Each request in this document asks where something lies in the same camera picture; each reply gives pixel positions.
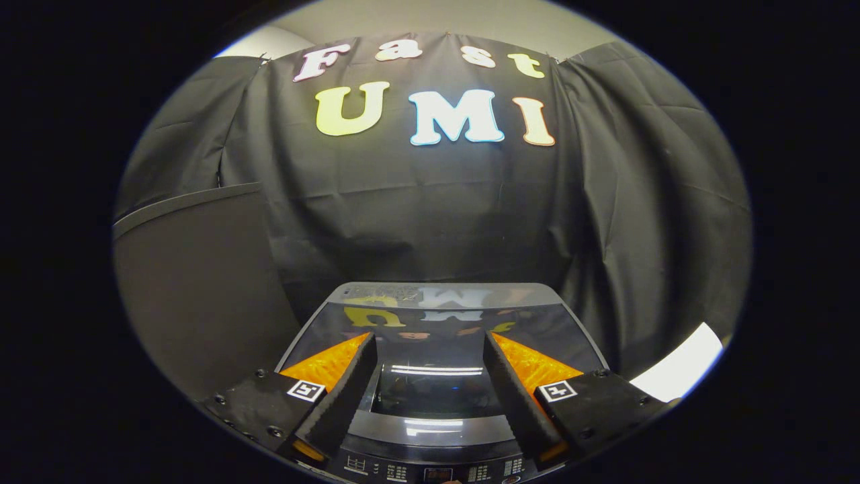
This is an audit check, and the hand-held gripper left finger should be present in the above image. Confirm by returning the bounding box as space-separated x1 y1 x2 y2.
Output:
202 331 379 469

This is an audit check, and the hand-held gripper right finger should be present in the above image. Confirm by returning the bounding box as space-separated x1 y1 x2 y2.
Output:
482 330 678 471

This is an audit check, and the grey top-load washing machine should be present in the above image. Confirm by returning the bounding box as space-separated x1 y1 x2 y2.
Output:
274 282 611 484

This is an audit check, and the grey cabinet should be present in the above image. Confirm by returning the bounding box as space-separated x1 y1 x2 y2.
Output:
113 181 304 405

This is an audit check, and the black backdrop cloth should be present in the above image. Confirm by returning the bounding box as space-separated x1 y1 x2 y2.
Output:
114 30 755 385

